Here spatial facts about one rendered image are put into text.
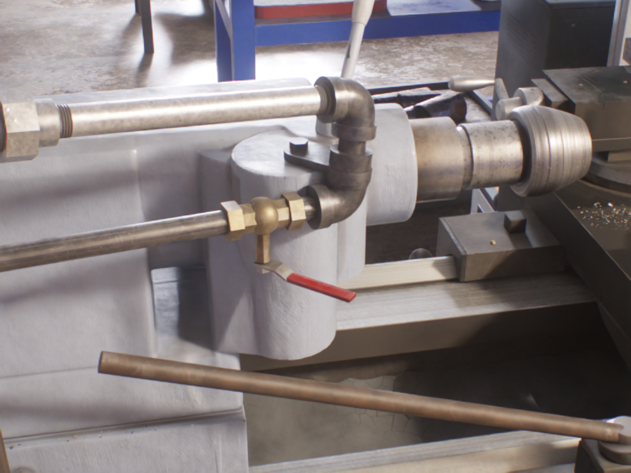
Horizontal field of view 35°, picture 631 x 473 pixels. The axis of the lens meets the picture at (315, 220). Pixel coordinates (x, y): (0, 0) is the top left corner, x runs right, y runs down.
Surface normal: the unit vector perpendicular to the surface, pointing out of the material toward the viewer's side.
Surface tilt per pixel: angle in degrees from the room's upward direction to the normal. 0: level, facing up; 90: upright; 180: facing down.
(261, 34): 90
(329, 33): 90
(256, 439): 9
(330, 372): 90
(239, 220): 60
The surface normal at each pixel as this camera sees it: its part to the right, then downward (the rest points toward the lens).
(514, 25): -0.99, 0.07
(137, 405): 0.17, 0.00
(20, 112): 0.47, -0.15
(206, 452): 0.19, 0.47
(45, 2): 0.00, -0.88
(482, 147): 0.15, -0.23
